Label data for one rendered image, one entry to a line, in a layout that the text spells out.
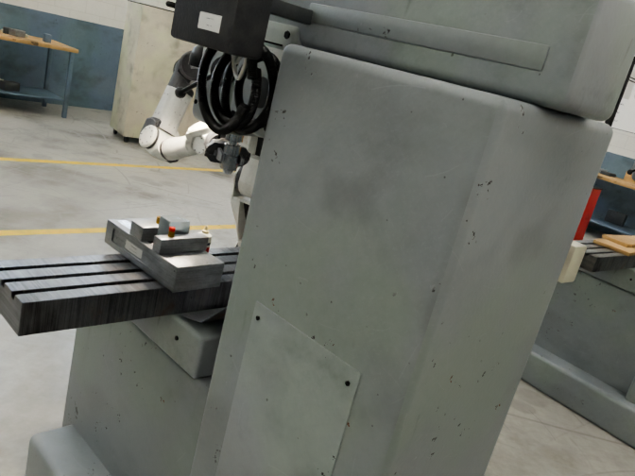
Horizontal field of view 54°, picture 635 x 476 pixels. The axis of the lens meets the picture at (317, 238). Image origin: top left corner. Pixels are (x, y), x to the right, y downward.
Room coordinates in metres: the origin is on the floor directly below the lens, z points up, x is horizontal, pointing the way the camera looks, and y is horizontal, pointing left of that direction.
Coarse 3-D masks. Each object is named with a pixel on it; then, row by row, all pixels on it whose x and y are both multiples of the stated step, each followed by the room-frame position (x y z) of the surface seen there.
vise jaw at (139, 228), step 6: (132, 222) 1.56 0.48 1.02; (138, 222) 1.56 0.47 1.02; (144, 222) 1.57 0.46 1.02; (150, 222) 1.58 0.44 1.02; (132, 228) 1.56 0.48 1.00; (138, 228) 1.54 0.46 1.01; (144, 228) 1.53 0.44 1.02; (150, 228) 1.55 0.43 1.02; (156, 228) 1.56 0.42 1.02; (132, 234) 1.55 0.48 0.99; (138, 234) 1.54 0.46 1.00; (144, 234) 1.53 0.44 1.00; (150, 234) 1.55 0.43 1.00; (156, 234) 1.56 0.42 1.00; (144, 240) 1.53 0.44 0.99; (150, 240) 1.55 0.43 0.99
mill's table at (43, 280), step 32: (96, 256) 1.53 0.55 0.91; (224, 256) 1.77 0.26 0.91; (0, 288) 1.26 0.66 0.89; (32, 288) 1.26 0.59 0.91; (64, 288) 1.31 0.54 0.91; (96, 288) 1.34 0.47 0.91; (128, 288) 1.38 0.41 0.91; (160, 288) 1.43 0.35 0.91; (224, 288) 1.58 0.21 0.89; (32, 320) 1.20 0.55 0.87; (64, 320) 1.25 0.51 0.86; (96, 320) 1.31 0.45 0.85; (128, 320) 1.37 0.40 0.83
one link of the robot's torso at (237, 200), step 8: (232, 184) 2.43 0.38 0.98; (232, 192) 2.43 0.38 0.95; (232, 200) 2.44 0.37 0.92; (240, 200) 2.42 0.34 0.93; (248, 200) 2.43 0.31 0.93; (232, 208) 2.44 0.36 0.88; (240, 208) 2.43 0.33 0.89; (248, 208) 2.45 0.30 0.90; (240, 216) 2.45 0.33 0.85; (240, 224) 2.46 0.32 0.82; (240, 232) 2.47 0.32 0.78; (240, 240) 2.47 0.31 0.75
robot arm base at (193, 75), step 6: (186, 54) 2.07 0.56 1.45; (180, 60) 2.06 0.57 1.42; (186, 60) 2.07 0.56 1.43; (174, 66) 2.18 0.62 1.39; (180, 66) 2.06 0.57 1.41; (186, 66) 2.07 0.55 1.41; (192, 66) 2.07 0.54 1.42; (180, 72) 2.07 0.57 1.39; (186, 72) 2.06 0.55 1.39; (192, 72) 2.07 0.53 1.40; (192, 78) 2.07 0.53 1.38
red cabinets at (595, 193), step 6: (594, 186) 5.90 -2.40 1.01; (594, 192) 5.79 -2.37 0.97; (600, 192) 5.86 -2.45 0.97; (594, 198) 5.82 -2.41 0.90; (588, 204) 5.77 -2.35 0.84; (594, 204) 5.84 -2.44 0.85; (588, 210) 5.79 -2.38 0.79; (582, 216) 5.76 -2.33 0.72; (588, 216) 5.82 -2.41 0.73; (582, 222) 5.78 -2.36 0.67; (588, 222) 5.85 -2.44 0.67; (582, 228) 5.81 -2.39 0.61; (576, 234) 5.77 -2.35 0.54; (582, 234) 5.84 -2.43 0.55
